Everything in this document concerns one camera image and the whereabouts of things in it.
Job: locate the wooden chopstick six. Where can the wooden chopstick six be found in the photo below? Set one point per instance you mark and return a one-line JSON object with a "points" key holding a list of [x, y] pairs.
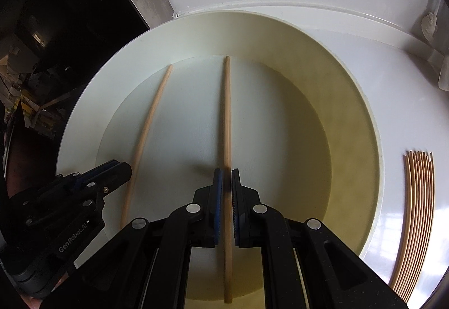
{"points": [[413, 224]]}

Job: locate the dark stove cooktop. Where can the dark stove cooktop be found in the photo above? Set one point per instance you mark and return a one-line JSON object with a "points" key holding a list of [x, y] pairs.
{"points": [[50, 51]]}

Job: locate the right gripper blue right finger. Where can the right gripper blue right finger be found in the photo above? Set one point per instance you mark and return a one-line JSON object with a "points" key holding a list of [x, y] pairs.
{"points": [[255, 223]]}

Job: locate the round white basin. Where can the round white basin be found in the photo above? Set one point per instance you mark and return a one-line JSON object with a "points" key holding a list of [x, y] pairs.
{"points": [[301, 131]]}

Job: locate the wooden chopstick five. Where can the wooden chopstick five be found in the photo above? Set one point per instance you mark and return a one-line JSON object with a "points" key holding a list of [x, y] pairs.
{"points": [[409, 224]]}

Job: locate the wooden chopstick nine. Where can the wooden chopstick nine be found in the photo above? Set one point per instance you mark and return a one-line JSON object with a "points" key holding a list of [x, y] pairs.
{"points": [[422, 224]]}

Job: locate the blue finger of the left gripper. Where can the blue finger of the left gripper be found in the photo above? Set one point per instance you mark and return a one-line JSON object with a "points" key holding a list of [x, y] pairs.
{"points": [[101, 180]]}

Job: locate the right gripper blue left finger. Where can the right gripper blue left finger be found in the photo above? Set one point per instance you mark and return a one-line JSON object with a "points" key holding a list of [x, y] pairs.
{"points": [[197, 224]]}

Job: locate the wooden chopstick one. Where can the wooden chopstick one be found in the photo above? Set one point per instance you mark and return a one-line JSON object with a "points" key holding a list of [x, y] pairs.
{"points": [[228, 222]]}

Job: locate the wooden chopstick eight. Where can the wooden chopstick eight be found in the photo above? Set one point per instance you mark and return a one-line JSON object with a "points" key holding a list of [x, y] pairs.
{"points": [[421, 220]]}

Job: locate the wooden chopstick three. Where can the wooden chopstick three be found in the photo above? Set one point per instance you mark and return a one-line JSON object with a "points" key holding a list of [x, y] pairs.
{"points": [[403, 224]]}

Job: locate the wooden chopstick twelve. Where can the wooden chopstick twelve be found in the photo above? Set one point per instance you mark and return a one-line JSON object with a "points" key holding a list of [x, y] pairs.
{"points": [[431, 217]]}

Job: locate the wooden chopstick ten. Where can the wooden chopstick ten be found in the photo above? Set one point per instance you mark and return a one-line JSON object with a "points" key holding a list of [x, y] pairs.
{"points": [[425, 224]]}

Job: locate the wooden chopstick seven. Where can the wooden chopstick seven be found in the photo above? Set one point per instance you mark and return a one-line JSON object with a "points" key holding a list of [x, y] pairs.
{"points": [[415, 253]]}

